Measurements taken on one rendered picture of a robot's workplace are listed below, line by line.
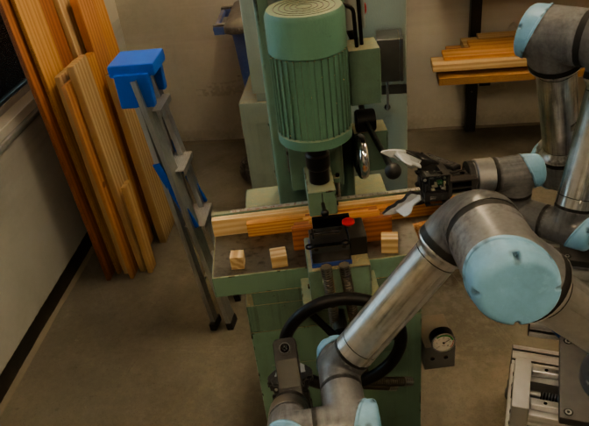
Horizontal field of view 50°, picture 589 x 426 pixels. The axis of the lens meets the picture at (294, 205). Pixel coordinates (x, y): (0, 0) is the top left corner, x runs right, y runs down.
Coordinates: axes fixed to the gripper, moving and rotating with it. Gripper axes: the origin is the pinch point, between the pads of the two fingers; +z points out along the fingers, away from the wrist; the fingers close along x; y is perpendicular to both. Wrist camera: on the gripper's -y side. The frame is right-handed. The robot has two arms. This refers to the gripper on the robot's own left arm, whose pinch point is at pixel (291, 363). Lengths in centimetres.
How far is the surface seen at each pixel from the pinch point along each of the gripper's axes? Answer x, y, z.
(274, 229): -0.9, -25.4, 30.7
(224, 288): -14.4, -14.6, 18.6
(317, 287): 8.0, -13.2, 8.9
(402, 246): 29.8, -16.9, 21.9
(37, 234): -112, -28, 139
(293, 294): 1.5, -10.0, 21.2
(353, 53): 26, -66, 30
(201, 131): -58, -67, 286
